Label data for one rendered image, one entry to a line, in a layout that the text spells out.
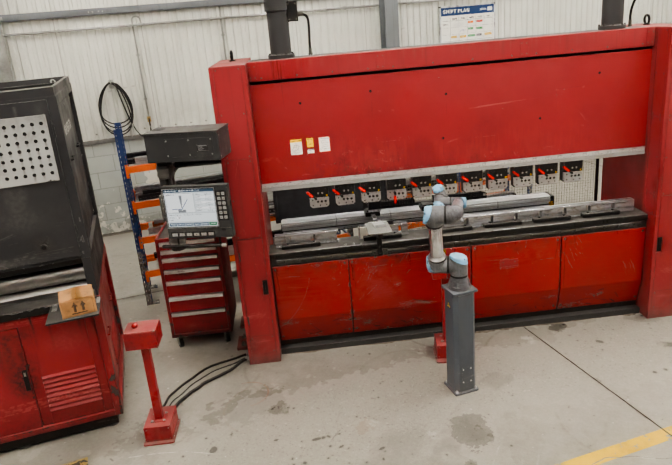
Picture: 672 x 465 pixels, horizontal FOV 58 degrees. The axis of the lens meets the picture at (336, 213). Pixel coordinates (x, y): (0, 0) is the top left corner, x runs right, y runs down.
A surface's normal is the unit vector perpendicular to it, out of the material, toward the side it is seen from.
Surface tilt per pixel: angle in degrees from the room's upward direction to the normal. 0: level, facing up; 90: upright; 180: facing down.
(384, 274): 90
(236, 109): 90
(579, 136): 90
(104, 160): 90
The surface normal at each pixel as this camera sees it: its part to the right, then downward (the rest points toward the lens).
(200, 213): -0.13, 0.32
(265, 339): 0.08, 0.30
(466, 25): 0.32, 0.27
